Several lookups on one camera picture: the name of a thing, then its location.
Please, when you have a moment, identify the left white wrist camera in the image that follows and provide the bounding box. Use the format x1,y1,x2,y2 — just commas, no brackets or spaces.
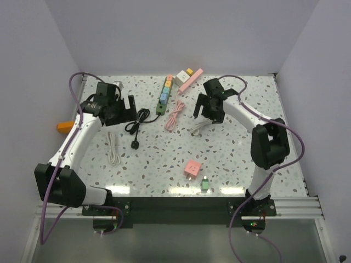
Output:
113,81,124,89

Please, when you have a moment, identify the purple cable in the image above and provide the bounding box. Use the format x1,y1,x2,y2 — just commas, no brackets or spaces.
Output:
39,71,124,245
218,75,305,263

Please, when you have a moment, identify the green plug adapter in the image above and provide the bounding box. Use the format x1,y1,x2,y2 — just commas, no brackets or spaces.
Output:
201,177,209,193

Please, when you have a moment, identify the pink power strip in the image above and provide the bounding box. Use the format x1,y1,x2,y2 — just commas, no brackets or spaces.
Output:
177,68,203,95

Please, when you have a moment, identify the pink cord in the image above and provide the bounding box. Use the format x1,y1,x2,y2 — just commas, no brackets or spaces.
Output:
164,99,186,132

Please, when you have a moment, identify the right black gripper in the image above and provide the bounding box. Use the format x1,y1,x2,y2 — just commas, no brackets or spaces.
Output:
194,93,225,124

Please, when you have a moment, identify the yellow small plug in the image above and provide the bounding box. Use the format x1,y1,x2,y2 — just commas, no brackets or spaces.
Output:
186,68,194,76

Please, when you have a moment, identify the black power cord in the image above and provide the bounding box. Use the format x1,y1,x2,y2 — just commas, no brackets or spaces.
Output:
124,108,161,150

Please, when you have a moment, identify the green power strip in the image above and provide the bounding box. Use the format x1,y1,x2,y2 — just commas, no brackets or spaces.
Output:
156,75,174,116

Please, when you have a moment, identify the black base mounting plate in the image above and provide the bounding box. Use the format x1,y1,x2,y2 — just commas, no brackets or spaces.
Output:
82,196,276,230

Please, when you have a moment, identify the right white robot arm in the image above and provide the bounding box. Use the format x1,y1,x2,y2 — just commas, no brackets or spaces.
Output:
193,78,290,215

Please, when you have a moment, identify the orange power strip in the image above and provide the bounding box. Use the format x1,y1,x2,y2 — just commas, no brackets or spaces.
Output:
56,121,75,134

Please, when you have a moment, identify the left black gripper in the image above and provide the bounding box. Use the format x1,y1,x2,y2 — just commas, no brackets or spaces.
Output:
106,95,138,126

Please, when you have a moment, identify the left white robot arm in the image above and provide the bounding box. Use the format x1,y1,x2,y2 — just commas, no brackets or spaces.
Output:
34,82,137,215

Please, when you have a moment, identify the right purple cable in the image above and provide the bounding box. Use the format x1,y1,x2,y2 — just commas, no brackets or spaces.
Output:
218,75,305,263

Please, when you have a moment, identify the white cube adapter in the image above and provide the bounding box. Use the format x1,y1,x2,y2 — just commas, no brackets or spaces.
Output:
174,70,190,87

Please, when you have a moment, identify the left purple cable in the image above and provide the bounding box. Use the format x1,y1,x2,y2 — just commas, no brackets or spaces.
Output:
39,71,124,245

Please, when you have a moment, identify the pink cube plug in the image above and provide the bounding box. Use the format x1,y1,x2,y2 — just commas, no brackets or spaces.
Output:
183,160,201,181

